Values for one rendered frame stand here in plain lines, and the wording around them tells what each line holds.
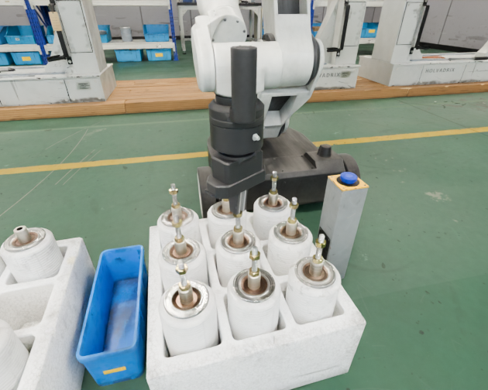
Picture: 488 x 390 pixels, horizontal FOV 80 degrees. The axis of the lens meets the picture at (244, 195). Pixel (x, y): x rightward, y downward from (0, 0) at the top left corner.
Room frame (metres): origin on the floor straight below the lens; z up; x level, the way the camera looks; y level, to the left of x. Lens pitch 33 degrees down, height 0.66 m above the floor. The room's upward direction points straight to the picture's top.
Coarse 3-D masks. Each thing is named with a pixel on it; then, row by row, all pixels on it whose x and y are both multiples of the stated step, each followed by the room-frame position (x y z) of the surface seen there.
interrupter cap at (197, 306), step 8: (192, 280) 0.35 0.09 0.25; (176, 288) 0.34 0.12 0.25; (192, 288) 0.34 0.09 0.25; (200, 288) 0.34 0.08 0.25; (168, 296) 0.32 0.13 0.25; (176, 296) 0.32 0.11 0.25; (200, 296) 0.32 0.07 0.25; (208, 296) 0.32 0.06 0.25; (168, 304) 0.31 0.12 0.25; (176, 304) 0.31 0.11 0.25; (192, 304) 0.31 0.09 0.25; (200, 304) 0.30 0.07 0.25; (168, 312) 0.29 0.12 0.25; (176, 312) 0.29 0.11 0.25; (184, 312) 0.29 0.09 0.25; (192, 312) 0.29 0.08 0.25; (200, 312) 0.29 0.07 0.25
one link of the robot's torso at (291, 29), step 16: (272, 0) 0.93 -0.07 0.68; (288, 0) 0.98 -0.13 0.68; (304, 0) 0.95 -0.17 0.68; (272, 16) 0.92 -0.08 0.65; (288, 16) 0.91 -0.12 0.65; (304, 16) 0.92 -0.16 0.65; (272, 32) 0.91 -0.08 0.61; (288, 32) 0.89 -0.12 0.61; (304, 32) 0.90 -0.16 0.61; (288, 48) 0.87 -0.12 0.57; (304, 48) 0.88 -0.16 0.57; (288, 64) 0.86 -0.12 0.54; (304, 64) 0.87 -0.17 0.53; (288, 80) 0.88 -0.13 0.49; (304, 80) 0.89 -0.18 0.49
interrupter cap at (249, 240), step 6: (228, 234) 0.48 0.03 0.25; (246, 234) 0.48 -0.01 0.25; (252, 234) 0.48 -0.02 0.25; (222, 240) 0.46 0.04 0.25; (228, 240) 0.46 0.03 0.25; (246, 240) 0.47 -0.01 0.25; (252, 240) 0.46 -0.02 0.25; (222, 246) 0.44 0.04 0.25; (228, 246) 0.44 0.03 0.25; (234, 246) 0.45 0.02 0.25; (240, 246) 0.45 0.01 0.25; (246, 246) 0.44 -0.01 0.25; (252, 246) 0.44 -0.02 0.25; (234, 252) 0.43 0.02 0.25; (240, 252) 0.42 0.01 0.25; (246, 252) 0.43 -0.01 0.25
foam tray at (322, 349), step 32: (160, 288) 0.40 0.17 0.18; (224, 288) 0.40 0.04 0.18; (160, 320) 0.33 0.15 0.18; (224, 320) 0.33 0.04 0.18; (288, 320) 0.33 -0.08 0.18; (320, 320) 0.33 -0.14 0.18; (352, 320) 0.33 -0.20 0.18; (160, 352) 0.27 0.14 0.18; (192, 352) 0.27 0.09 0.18; (224, 352) 0.27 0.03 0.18; (256, 352) 0.27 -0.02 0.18; (288, 352) 0.28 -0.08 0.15; (320, 352) 0.30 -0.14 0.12; (352, 352) 0.32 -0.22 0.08; (160, 384) 0.23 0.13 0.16; (192, 384) 0.24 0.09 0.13; (224, 384) 0.25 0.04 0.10; (256, 384) 0.27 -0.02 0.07; (288, 384) 0.29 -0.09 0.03
